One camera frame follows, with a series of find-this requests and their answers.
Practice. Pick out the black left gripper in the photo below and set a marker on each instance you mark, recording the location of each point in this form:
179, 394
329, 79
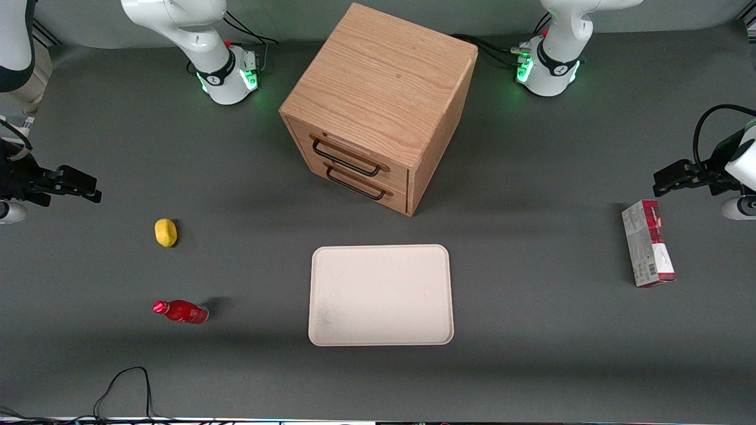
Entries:
708, 175

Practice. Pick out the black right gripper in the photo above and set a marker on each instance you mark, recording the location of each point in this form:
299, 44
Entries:
19, 179

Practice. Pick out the red coke bottle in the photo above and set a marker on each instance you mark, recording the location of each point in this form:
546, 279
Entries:
186, 311

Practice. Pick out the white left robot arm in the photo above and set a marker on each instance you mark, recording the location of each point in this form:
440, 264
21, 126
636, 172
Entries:
552, 66

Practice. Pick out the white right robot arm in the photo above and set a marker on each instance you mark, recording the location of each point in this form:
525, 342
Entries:
220, 66

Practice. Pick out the cream plastic tray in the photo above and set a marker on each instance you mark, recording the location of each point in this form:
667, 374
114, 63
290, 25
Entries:
381, 295

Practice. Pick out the red plaid cardboard box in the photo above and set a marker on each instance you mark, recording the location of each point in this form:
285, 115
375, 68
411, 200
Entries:
647, 248

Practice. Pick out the yellow lemon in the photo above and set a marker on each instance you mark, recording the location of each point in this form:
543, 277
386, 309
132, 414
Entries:
166, 232

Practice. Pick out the wooden drawer front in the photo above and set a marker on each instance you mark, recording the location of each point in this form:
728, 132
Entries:
398, 199
398, 176

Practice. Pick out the wooden drawer cabinet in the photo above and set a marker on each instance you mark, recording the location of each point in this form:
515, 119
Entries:
384, 77

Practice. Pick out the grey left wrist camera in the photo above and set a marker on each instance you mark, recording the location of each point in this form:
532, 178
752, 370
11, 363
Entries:
739, 208

